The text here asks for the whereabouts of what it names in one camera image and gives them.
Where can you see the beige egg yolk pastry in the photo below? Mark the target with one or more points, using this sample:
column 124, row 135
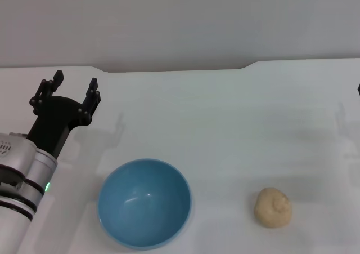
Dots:
column 271, row 209

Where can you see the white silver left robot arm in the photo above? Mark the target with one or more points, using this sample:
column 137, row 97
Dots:
column 19, row 209

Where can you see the blue ceramic bowl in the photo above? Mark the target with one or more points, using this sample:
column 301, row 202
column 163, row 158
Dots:
column 143, row 206

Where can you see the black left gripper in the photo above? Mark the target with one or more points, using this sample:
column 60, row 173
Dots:
column 53, row 119

